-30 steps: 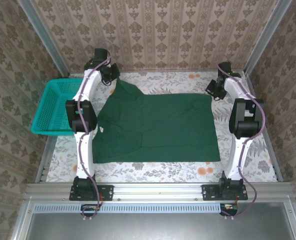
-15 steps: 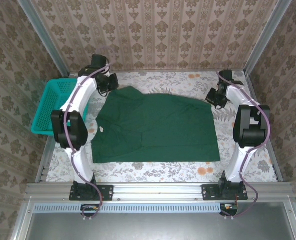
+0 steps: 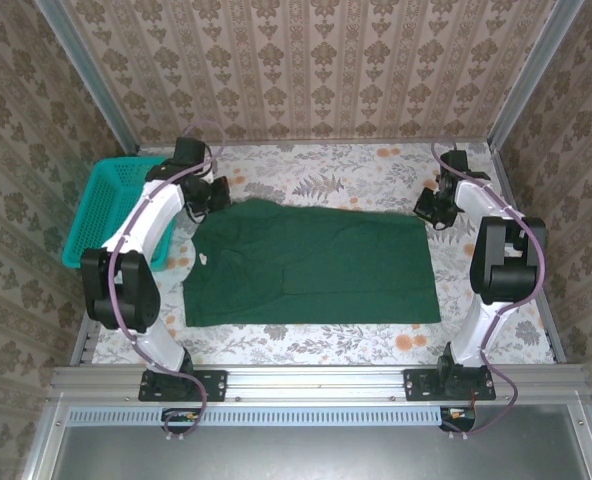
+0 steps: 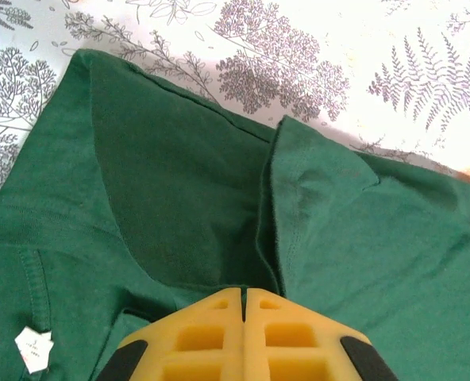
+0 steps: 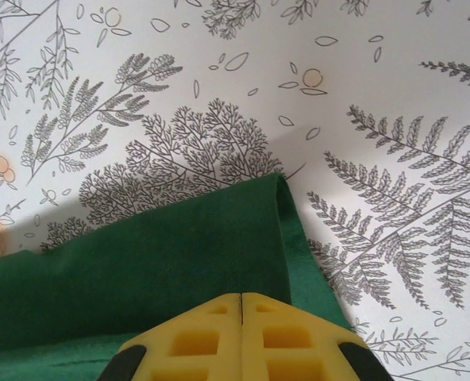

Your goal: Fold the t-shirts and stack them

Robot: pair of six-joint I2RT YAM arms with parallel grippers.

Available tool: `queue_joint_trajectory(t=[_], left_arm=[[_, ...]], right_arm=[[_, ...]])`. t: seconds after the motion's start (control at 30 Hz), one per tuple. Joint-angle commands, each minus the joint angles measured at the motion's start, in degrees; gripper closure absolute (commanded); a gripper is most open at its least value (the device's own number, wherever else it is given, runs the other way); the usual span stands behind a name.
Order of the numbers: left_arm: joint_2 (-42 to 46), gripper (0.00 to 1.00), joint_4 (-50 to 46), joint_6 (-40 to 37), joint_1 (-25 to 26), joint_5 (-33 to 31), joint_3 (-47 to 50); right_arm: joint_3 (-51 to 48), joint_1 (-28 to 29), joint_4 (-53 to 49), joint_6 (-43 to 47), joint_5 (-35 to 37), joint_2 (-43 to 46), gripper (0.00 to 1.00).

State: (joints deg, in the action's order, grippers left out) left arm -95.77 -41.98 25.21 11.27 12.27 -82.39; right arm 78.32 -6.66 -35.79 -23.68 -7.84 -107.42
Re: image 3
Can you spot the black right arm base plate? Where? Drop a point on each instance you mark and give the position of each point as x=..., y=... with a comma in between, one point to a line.
x=416, y=385

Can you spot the aluminium frame post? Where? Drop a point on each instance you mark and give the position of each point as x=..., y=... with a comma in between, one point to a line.
x=532, y=75
x=90, y=75

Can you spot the grey metal panel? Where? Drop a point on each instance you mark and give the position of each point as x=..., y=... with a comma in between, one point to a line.
x=301, y=455

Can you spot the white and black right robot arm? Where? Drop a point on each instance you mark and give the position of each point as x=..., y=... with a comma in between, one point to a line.
x=506, y=270

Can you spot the teal plastic basket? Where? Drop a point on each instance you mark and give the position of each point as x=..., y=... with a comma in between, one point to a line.
x=101, y=210

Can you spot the long aluminium table side rail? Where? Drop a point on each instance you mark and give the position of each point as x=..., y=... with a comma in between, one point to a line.
x=552, y=325

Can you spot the short aluminium table side rail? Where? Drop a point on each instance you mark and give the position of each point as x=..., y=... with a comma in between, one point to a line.
x=87, y=345

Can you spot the long aluminium mounting rail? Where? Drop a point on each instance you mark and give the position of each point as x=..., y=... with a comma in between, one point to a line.
x=316, y=382

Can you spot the dark green t-shirt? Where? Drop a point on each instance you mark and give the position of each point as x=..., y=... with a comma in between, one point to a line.
x=316, y=265

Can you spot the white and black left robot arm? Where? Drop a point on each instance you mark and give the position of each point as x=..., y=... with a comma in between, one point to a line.
x=151, y=225

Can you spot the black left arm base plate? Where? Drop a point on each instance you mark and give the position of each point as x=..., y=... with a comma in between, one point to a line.
x=216, y=385

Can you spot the floral patterned table cover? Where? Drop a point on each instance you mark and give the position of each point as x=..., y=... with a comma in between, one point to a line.
x=326, y=170

